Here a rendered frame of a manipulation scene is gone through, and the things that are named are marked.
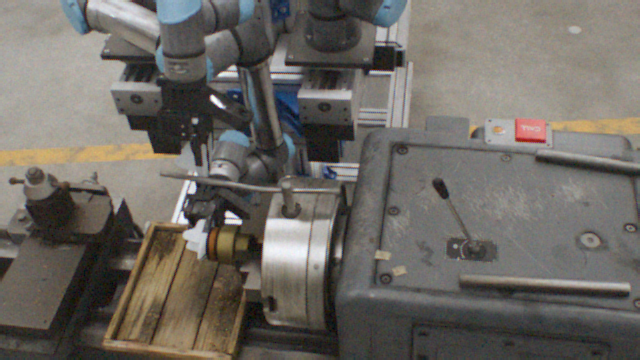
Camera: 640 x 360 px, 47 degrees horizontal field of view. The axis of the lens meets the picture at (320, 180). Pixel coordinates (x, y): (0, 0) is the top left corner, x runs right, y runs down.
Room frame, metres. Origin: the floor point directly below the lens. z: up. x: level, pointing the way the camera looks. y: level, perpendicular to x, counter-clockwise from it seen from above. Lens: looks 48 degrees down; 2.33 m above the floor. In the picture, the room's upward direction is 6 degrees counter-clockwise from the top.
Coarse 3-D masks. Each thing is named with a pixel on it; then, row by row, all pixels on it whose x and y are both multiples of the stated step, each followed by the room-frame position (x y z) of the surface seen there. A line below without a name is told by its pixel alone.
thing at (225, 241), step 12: (216, 228) 1.01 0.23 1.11; (228, 228) 1.00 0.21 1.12; (240, 228) 1.01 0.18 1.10; (216, 240) 0.98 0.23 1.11; (228, 240) 0.97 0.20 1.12; (240, 240) 0.97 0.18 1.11; (252, 240) 1.00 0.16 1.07; (216, 252) 0.96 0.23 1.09; (228, 252) 0.95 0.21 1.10; (228, 264) 0.95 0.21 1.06
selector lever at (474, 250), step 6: (450, 204) 0.81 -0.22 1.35; (450, 210) 0.81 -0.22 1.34; (456, 210) 0.81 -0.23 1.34; (456, 216) 0.80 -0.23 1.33; (462, 222) 0.80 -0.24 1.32; (462, 228) 0.79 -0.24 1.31; (468, 234) 0.79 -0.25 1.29; (468, 240) 0.78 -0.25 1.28; (468, 246) 0.79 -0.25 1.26; (474, 246) 0.78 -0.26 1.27; (480, 246) 0.78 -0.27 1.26; (468, 252) 0.77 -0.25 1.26; (474, 252) 0.77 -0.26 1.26; (480, 252) 0.77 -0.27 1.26; (474, 258) 0.76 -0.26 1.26; (480, 258) 0.76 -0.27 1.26
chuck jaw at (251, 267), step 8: (240, 256) 0.93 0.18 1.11; (248, 256) 0.93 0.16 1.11; (256, 256) 0.93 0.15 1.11; (240, 264) 0.92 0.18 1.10; (248, 264) 0.90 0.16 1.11; (256, 264) 0.90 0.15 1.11; (240, 272) 0.89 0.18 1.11; (248, 272) 0.88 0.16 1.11; (256, 272) 0.88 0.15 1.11; (248, 280) 0.86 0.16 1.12; (256, 280) 0.86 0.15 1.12; (248, 288) 0.84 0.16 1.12; (256, 288) 0.84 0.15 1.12; (248, 296) 0.83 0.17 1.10; (256, 296) 0.83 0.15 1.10; (272, 296) 0.81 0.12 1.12; (264, 304) 0.81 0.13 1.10; (272, 304) 0.81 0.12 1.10
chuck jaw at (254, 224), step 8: (264, 184) 1.06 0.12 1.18; (272, 184) 1.05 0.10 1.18; (264, 200) 1.02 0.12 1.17; (256, 208) 1.01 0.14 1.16; (264, 208) 1.01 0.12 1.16; (248, 216) 1.02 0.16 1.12; (256, 216) 1.00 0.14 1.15; (264, 216) 1.00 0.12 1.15; (248, 224) 0.99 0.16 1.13; (256, 224) 0.99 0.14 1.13; (264, 224) 0.98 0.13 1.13; (248, 232) 0.98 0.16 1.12; (256, 232) 0.98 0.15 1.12
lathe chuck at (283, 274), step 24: (288, 216) 0.92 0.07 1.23; (312, 216) 0.91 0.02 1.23; (264, 240) 0.88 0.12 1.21; (288, 240) 0.87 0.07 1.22; (264, 264) 0.84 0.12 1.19; (288, 264) 0.84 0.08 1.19; (264, 288) 0.82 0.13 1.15; (288, 288) 0.81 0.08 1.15; (264, 312) 0.80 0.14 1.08; (288, 312) 0.79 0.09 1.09
